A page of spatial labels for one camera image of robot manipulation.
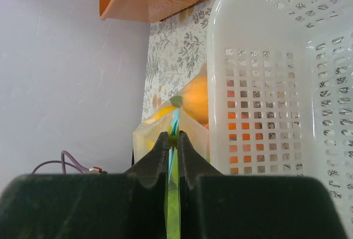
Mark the yellow lemon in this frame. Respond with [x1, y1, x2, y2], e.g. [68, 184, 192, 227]
[142, 105, 177, 151]

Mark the bumpy green lime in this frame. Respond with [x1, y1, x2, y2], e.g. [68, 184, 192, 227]
[166, 179, 180, 239]

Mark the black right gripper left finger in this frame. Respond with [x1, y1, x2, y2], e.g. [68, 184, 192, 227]
[1, 132, 169, 238]

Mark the orange tangerine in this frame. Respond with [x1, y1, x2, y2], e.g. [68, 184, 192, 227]
[204, 89, 265, 173]

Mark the clear zip top bag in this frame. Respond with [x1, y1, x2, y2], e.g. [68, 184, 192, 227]
[132, 62, 210, 239]

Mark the white perforated plastic basket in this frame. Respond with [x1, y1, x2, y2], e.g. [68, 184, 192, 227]
[205, 0, 353, 223]

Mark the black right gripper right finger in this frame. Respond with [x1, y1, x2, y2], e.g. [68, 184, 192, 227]
[178, 132, 347, 238]

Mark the orange yellow peach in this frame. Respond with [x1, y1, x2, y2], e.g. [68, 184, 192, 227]
[169, 75, 208, 125]

